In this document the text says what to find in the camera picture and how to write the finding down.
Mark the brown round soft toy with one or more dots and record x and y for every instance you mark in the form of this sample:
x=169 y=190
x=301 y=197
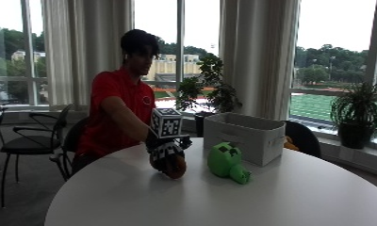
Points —
x=176 y=168

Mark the white marker cube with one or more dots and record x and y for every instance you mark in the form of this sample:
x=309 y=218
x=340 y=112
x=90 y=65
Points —
x=167 y=122

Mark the green blocky soft toy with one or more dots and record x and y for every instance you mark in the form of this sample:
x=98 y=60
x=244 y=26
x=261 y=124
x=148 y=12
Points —
x=225 y=161

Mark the white fabric storage box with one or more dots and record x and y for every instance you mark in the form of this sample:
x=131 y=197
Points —
x=246 y=135

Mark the the person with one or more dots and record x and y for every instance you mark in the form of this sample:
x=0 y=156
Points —
x=113 y=103

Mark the leafy potted plant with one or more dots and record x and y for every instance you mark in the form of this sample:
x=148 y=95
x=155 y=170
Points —
x=211 y=88

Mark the yellow soft toy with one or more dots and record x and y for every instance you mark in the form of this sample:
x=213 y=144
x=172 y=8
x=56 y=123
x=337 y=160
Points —
x=289 y=143

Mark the black chair with armrests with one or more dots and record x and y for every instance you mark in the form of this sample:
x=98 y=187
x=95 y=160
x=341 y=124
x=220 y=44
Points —
x=34 y=141

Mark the black rounded chair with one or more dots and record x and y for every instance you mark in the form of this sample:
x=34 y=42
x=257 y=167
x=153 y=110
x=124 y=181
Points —
x=304 y=136

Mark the white curtain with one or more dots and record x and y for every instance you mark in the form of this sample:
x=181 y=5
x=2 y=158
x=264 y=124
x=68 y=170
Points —
x=260 y=56
x=86 y=53

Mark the spiky potted plant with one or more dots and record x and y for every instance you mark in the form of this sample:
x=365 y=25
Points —
x=358 y=113

